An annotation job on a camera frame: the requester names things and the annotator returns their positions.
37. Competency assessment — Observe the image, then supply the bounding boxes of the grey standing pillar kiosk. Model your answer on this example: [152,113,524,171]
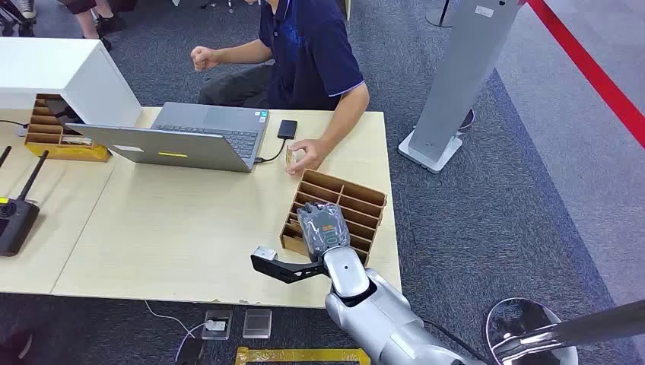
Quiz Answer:
[397,0,523,176]

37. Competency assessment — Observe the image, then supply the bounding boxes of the yellow floor tape frame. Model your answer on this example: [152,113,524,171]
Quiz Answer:
[234,346,372,365]

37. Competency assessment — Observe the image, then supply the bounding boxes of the bystander legs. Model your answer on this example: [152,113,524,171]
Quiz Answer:
[59,0,128,52]

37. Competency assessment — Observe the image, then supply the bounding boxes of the bystander shoe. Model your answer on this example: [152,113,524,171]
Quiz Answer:
[10,0,38,21]

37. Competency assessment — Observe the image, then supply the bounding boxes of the white cabinet box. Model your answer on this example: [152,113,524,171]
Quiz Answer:
[0,36,144,129]

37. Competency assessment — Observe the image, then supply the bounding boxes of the white floor cable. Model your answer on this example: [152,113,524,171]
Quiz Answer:
[145,300,208,363]

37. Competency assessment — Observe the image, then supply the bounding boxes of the empty cardboard slotted organizer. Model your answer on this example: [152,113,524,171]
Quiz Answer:
[279,169,389,266]

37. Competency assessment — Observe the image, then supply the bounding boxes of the person's hand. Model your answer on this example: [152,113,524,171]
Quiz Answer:
[285,138,329,176]
[190,46,221,72]

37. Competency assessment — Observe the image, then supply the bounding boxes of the person's right hand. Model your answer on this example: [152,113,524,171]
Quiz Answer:
[190,46,221,72]

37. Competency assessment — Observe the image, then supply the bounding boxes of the metal floor plate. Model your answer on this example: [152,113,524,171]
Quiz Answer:
[242,308,274,340]

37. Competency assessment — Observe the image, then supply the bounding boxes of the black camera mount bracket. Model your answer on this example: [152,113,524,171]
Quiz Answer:
[250,255,331,285]

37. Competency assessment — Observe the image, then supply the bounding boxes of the black drive cable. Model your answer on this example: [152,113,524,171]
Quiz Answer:
[254,138,288,165]

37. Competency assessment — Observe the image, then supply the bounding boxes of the person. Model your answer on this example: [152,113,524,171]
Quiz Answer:
[190,0,371,176]

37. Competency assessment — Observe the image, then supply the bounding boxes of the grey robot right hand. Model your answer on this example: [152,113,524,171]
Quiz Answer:
[297,201,351,263]

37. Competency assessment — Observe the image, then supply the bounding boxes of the grey laptop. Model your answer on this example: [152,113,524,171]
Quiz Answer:
[65,102,271,174]

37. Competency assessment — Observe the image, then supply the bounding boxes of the dark device in organizer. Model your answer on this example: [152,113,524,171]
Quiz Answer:
[45,97,86,136]

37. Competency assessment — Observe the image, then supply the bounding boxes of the dark stanchion base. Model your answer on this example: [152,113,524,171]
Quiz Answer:
[425,0,456,29]

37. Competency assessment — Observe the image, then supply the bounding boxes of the person's left hand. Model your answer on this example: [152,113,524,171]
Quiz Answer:
[285,138,329,176]

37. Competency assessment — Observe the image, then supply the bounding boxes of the red barrier belt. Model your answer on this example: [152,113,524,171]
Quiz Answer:
[525,0,645,151]

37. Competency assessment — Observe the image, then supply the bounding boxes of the black remote controller with antennas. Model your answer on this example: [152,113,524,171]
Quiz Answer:
[0,146,50,259]

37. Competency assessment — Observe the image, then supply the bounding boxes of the black external drive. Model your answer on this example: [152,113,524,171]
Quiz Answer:
[277,119,299,141]

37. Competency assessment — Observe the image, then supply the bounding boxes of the cardboard organizer on yellow base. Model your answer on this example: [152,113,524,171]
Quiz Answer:
[24,94,113,163]

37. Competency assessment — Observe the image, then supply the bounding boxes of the floor socket with white plug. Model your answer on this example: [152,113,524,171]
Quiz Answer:
[201,309,234,341]

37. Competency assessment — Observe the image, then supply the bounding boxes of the black floor cable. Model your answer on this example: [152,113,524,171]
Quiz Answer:
[422,319,491,365]

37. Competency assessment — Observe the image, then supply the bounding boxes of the chrome stanchion base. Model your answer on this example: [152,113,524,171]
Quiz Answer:
[485,297,580,365]

